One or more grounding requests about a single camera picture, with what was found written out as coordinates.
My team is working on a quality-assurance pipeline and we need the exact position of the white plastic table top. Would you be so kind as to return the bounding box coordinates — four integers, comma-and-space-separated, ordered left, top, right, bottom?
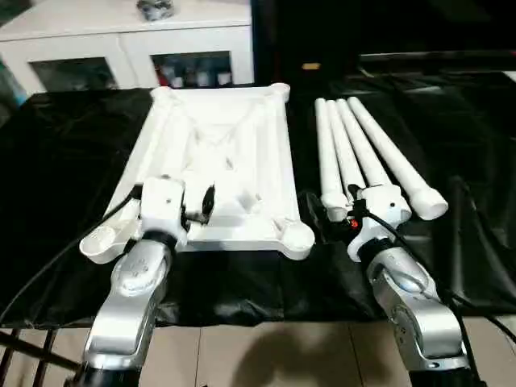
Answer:
78, 82, 316, 265

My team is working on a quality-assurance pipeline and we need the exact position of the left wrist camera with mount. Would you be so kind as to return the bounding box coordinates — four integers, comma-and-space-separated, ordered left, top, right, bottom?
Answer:
139, 175, 189, 247

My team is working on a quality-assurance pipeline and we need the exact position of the black work mat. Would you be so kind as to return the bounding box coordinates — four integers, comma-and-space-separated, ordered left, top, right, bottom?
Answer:
0, 86, 516, 327

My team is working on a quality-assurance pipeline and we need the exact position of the clear bag of dark parts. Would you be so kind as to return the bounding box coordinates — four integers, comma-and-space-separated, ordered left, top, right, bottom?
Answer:
136, 0, 175, 20

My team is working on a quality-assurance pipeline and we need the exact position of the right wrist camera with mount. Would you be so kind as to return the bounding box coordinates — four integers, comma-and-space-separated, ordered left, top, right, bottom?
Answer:
347, 183, 408, 263

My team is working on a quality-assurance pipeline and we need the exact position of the black low shelf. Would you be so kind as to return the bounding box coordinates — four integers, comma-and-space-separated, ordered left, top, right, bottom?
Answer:
358, 52, 516, 76

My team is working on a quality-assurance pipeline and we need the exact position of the white cabinet with glass doors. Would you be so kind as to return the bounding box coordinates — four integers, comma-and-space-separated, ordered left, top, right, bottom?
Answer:
0, 0, 255, 96

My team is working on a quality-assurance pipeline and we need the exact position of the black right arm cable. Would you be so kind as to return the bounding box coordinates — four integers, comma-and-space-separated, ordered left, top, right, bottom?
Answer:
348, 184, 485, 387

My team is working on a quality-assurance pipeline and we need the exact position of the white plastic table leg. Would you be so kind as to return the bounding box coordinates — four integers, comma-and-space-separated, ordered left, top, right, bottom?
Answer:
347, 96, 449, 222
314, 98, 347, 222
335, 98, 413, 225
325, 99, 362, 195

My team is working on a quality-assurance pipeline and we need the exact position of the black metal folding stand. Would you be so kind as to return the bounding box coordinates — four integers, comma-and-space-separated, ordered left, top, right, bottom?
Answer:
0, 328, 81, 387

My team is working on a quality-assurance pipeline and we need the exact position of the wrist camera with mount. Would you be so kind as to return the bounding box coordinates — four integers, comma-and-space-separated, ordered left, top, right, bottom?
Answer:
347, 183, 408, 263
139, 175, 189, 247

